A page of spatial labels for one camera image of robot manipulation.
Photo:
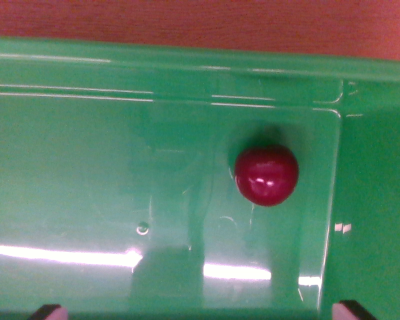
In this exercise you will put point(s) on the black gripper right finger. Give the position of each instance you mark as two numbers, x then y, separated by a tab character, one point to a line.
350	311

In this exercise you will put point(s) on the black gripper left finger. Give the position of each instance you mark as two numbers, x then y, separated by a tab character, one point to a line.
50	312

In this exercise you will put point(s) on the dark red apple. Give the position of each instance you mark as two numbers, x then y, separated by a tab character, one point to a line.
266	175

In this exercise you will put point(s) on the green plastic bin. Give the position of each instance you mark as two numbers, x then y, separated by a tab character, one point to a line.
103	183

